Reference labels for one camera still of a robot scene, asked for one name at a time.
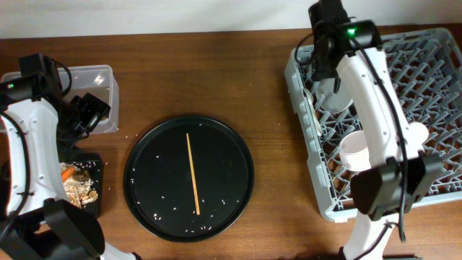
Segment orange carrot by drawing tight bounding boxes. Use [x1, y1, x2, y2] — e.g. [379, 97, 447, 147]
[61, 166, 77, 182]

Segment grey plastic dishwasher rack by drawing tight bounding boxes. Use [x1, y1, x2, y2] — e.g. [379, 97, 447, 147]
[284, 28, 461, 222]

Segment wooden chopstick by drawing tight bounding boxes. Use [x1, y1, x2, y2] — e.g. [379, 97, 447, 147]
[186, 133, 201, 216]

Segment white ceramic cup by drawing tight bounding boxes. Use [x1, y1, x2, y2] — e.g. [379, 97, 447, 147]
[409, 121, 430, 144]

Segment round black serving tray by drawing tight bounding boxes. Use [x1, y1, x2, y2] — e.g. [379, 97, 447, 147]
[123, 116, 255, 243]

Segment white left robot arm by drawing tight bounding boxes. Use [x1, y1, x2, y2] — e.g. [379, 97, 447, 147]
[1, 53, 139, 259]

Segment small grey bowl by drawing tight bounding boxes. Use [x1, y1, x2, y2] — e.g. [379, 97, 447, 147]
[339, 130, 371, 172]

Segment white plastic fork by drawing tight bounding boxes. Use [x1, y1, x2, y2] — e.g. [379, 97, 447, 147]
[303, 89, 323, 137]

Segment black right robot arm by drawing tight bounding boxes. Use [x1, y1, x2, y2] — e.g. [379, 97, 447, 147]
[308, 0, 442, 259]

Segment clear plastic waste bin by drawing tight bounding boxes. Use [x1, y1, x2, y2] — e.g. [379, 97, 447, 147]
[0, 64, 121, 135]

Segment rice and food scraps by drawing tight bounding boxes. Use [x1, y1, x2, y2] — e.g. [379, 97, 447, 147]
[60, 162, 99, 208]

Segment large white plate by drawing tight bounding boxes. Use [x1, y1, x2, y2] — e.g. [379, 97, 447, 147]
[315, 78, 353, 114]

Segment black rectangular waste tray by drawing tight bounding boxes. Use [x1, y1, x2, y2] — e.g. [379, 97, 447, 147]
[60, 153, 104, 218]

